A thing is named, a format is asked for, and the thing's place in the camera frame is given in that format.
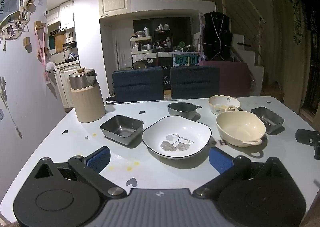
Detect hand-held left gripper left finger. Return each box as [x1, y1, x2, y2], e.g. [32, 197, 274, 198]
[31, 146, 127, 199]

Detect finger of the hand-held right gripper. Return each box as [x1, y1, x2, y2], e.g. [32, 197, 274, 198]
[295, 129, 320, 146]

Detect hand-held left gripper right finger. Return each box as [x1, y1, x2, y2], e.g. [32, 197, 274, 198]
[192, 146, 285, 199]

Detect cream bowl with handles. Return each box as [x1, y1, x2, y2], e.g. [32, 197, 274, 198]
[216, 105, 267, 147]

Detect rectangular steel container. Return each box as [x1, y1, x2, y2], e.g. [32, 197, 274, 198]
[250, 106, 285, 134]
[99, 115, 145, 146]

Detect white square leaf-print plate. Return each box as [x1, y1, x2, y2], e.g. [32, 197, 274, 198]
[142, 115, 212, 160]

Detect scalloped floral ceramic bowl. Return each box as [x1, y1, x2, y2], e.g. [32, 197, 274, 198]
[208, 95, 241, 116]

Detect round steel bowl with handle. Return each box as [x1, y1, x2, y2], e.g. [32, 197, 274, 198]
[167, 102, 202, 120]

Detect dark glass door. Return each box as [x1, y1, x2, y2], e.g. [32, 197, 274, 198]
[300, 29, 320, 119]

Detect wooden steel kettle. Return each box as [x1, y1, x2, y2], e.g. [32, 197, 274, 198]
[69, 66, 107, 123]

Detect white lower kitchen cabinet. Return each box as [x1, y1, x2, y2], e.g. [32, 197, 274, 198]
[54, 63, 82, 109]

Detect maroon chair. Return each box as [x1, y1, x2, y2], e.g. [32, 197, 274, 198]
[199, 60, 252, 97]

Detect dark blue chair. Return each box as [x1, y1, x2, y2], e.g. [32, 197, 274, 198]
[170, 65, 220, 100]
[112, 66, 164, 104]

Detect pale long curtain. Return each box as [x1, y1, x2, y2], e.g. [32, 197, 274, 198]
[271, 0, 311, 107]

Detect teal framed sign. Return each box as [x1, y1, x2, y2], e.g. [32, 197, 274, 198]
[172, 53, 200, 67]

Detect white shelf rack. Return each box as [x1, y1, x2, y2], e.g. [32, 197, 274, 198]
[129, 36, 154, 55]

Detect black vest with white trim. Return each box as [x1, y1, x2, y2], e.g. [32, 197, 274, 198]
[202, 11, 233, 61]

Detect wooden cutting board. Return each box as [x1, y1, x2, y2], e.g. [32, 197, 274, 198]
[54, 32, 66, 53]

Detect floral dark curtain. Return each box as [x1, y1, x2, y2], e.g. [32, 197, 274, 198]
[289, 0, 320, 45]

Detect black shelf rack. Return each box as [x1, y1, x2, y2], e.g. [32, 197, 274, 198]
[154, 29, 173, 52]

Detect pink lanyard with pompom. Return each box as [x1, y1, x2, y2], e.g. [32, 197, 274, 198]
[35, 21, 57, 85]

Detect photo collage wall decoration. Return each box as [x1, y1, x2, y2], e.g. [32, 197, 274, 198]
[0, 0, 33, 41]

